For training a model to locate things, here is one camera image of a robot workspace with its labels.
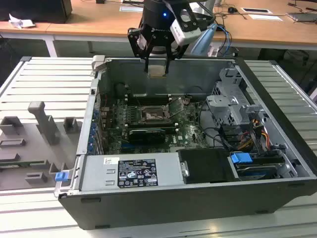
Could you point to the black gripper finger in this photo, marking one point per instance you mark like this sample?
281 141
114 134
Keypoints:
168 64
135 44

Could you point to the CPU with silver top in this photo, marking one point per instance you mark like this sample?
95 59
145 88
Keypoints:
156 70

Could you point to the black RAM slot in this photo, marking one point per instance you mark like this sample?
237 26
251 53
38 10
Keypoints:
135 121
148 97
148 100

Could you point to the blue slot retainer clip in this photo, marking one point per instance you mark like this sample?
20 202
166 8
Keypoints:
95 113
93 129
91 140
91 148

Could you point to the white plastic holder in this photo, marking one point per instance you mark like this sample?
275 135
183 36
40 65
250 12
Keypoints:
213 50

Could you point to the green motherboard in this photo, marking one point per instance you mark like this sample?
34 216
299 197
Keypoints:
190 131

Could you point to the grey metal drive cage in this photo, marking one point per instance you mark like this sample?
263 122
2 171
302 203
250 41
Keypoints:
227 104

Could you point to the black graphics card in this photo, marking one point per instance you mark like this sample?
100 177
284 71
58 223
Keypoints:
146 136

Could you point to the black computer mouse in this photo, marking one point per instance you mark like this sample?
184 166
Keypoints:
232 10

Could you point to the blue motherboard connector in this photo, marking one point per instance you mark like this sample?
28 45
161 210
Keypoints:
128 147

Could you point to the wooden desk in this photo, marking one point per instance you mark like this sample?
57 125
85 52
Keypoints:
260 29
24 31

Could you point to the black monitor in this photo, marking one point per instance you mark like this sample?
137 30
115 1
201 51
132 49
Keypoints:
34 10

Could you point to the white paper sheet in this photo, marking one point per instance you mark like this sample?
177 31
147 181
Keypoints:
266 17

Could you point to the crumpled white paper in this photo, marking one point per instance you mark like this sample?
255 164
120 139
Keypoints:
21 22

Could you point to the hard disk in blue carrier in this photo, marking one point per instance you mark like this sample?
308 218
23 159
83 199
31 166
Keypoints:
240 158

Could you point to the grey power supply unit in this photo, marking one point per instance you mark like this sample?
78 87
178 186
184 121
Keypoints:
99 173

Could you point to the grey laptop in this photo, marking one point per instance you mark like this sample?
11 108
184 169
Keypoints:
302 17

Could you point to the dark grey PC case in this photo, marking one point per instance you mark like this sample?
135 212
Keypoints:
173 210

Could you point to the grey parts rack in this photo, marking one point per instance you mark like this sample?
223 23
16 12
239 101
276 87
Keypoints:
29 148

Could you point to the blue plastic case latch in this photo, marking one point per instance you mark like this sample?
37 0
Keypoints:
62 176

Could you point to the green RAM stick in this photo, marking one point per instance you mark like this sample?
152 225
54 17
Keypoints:
22 163

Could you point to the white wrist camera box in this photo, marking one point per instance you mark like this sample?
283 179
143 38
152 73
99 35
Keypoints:
184 34

